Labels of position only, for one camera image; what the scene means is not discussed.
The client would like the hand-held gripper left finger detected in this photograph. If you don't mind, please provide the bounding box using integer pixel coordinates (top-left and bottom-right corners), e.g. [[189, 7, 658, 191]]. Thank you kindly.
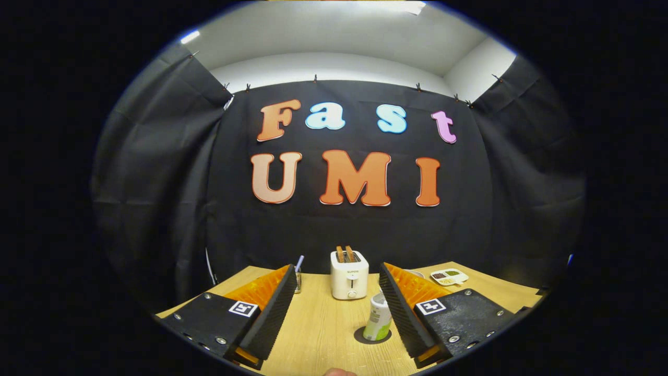
[[154, 264, 298, 370]]

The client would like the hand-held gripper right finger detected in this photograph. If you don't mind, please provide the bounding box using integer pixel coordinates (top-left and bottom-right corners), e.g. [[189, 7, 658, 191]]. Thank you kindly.
[[378, 262, 528, 370]]

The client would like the wooden table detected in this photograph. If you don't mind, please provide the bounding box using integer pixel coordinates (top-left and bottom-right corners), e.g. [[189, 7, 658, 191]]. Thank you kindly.
[[156, 261, 546, 376]]

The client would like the black backdrop cloth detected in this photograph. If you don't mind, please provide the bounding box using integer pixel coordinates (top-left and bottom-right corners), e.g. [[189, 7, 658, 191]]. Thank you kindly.
[[91, 44, 588, 314]]

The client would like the divided white snack dish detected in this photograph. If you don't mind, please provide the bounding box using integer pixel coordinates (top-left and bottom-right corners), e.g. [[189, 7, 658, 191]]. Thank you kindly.
[[430, 268, 469, 286]]

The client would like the white toaster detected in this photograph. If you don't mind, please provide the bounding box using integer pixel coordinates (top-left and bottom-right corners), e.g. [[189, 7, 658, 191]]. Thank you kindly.
[[330, 246, 369, 300]]

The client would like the clear juice bottle white label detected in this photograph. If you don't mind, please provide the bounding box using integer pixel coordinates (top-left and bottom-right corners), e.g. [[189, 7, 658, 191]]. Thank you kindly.
[[363, 292, 392, 342]]

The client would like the dark brown round coaster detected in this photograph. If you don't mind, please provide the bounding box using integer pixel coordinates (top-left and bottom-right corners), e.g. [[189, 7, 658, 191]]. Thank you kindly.
[[354, 326, 393, 345]]

